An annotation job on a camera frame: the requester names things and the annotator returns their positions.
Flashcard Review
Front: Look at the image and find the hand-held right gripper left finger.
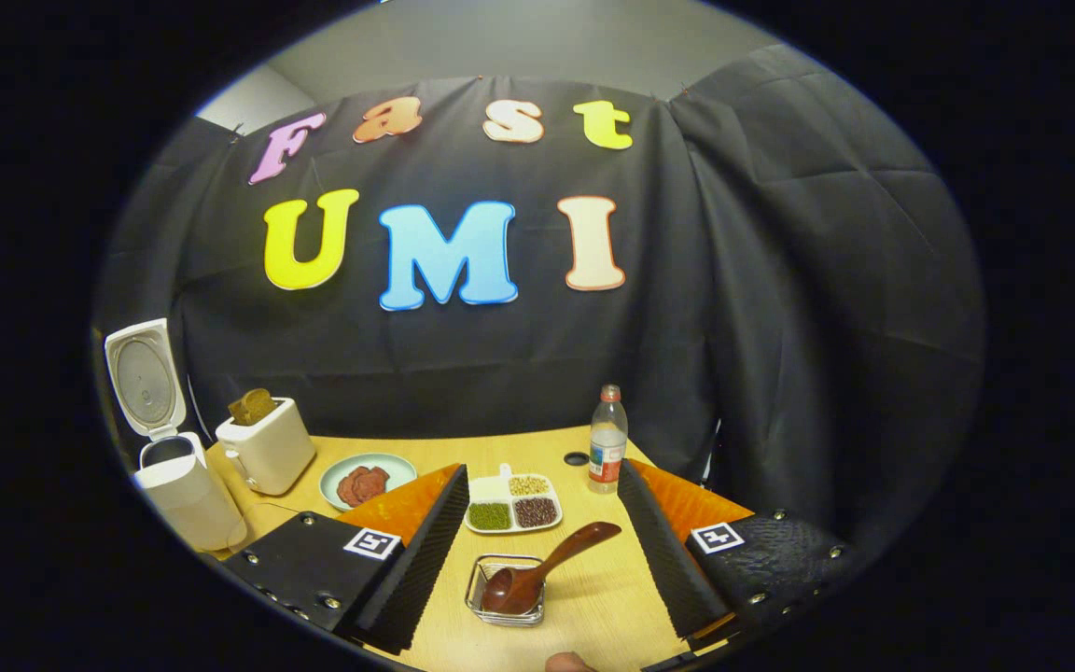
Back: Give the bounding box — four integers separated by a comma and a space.
220, 464, 470, 654

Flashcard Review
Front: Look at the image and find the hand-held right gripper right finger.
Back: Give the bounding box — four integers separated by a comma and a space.
617, 459, 851, 647

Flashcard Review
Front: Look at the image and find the metal wire chopstick holder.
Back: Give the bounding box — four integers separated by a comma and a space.
465, 554, 546, 626

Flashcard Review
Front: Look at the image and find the brown wooden spoon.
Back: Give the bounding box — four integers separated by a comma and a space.
482, 522, 622, 615

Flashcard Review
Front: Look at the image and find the white rice cooker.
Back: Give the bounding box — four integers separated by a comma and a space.
105, 318, 249, 553

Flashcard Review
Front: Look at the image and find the green plate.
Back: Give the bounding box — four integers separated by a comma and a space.
319, 453, 418, 512

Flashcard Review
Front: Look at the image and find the white divided dish of beans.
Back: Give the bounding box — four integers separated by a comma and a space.
464, 464, 564, 535

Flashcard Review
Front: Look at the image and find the clear plastic bottle red label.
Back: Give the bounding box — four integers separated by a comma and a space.
589, 384, 629, 495

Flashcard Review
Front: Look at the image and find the white toaster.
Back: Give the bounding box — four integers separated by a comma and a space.
215, 398, 317, 497

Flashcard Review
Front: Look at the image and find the brown bread slice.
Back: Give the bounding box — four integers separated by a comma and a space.
228, 388, 279, 427

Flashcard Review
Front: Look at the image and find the black backdrop cloth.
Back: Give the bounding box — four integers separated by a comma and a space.
90, 42, 986, 552

